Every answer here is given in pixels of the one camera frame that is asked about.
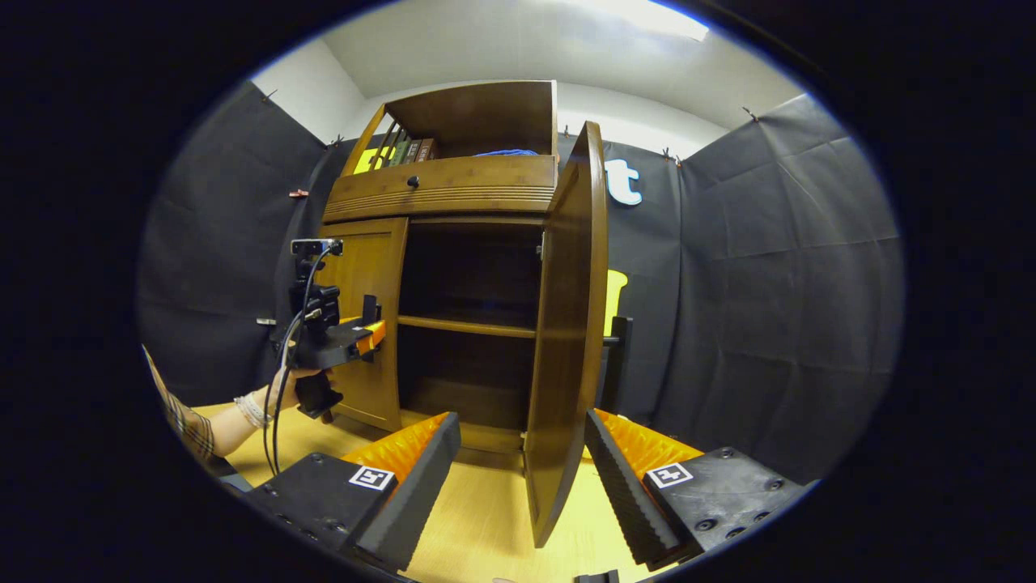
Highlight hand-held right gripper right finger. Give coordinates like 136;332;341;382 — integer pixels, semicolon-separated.
583;409;818;572

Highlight wooden shoe cabinet door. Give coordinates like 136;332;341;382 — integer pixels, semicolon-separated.
312;217;410;432
524;121;634;549

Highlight wooden drawer with black knob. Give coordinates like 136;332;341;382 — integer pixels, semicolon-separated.
322;154;559;225

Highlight black backdrop cloth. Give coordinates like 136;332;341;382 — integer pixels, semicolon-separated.
138;81;903;487

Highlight wooden inner shelf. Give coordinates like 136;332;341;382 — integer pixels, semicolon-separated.
397;314;539;339

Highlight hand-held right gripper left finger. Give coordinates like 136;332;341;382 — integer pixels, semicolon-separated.
243;411;462;572

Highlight wooden double-door shoe cabinet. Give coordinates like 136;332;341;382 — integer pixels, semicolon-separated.
312;79;567;454

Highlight white bead bracelet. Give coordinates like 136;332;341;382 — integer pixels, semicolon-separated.
233;391;274;430

